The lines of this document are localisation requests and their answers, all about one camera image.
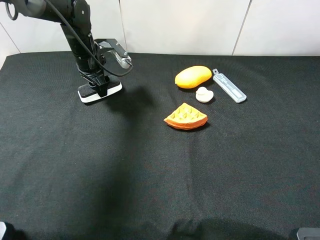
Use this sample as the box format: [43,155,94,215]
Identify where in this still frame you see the grey base corner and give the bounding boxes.
[0,221,7,240]
[296,227,320,240]

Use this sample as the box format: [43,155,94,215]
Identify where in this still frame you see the orange waffle slice toy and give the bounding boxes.
[163,102,208,130]

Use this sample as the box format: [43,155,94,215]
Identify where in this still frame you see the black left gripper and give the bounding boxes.
[74,48,110,97]

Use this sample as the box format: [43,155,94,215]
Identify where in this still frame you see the yellow mango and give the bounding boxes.
[174,65,213,89]

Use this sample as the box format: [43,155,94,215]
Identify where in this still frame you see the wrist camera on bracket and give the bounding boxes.
[94,38,132,69]

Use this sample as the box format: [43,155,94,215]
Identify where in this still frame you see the white rubber duck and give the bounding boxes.
[195,86,214,103]

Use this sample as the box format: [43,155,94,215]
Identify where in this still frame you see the black and white board eraser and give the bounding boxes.
[77,75,123,104]

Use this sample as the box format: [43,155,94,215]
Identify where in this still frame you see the clear plastic blade case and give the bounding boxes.
[212,68,247,104]

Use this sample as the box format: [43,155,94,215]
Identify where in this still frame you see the grey base corner right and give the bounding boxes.
[296,227,320,240]

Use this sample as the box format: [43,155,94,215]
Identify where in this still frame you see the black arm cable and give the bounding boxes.
[4,0,134,77]

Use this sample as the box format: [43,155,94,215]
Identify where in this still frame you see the grey base corner left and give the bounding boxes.
[0,221,7,240]

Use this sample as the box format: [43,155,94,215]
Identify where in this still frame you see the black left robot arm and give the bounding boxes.
[4,0,109,94]

